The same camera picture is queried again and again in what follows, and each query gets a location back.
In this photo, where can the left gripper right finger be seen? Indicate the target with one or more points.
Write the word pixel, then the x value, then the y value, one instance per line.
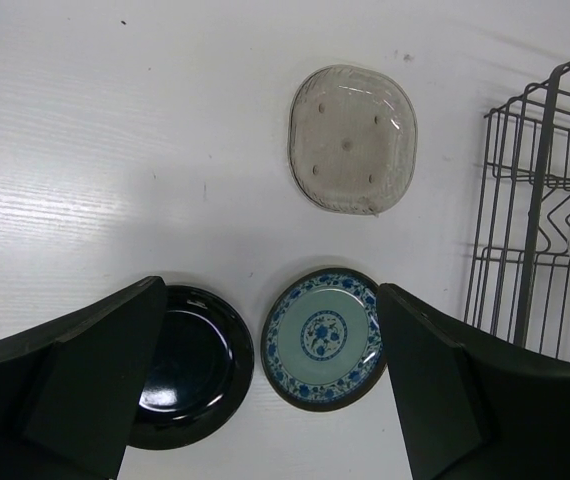
pixel 470 405

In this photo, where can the black round plate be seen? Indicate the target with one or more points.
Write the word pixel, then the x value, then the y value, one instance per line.
pixel 200 374

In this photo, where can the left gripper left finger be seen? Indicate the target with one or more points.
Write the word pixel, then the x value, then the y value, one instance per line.
pixel 69 388

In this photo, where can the blue floral patterned plate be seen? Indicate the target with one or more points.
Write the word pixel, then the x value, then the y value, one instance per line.
pixel 321 348

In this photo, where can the smoky square glass plate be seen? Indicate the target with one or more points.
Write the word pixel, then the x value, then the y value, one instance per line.
pixel 352 140

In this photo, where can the grey wire dish rack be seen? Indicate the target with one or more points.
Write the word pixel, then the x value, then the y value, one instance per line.
pixel 519 281

